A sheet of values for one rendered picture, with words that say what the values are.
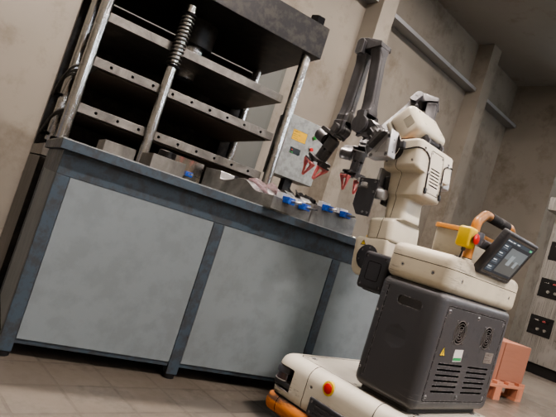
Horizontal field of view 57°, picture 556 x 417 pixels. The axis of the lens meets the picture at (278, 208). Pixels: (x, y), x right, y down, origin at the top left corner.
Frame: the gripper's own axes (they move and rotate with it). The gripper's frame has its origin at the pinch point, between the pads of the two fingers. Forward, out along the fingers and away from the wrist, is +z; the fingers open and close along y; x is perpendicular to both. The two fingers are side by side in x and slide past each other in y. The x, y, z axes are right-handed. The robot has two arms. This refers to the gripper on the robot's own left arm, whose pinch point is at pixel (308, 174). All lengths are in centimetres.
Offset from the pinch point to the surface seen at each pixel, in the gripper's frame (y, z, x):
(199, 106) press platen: 10, 17, -93
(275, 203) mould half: 15.4, 14.8, 9.5
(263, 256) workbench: 6.3, 38.4, 13.5
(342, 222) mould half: -30.3, 12.1, 8.0
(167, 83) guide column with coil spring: 32, 14, -95
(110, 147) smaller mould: 73, 33, -29
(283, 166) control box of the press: -56, 25, -79
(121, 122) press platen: 46, 43, -90
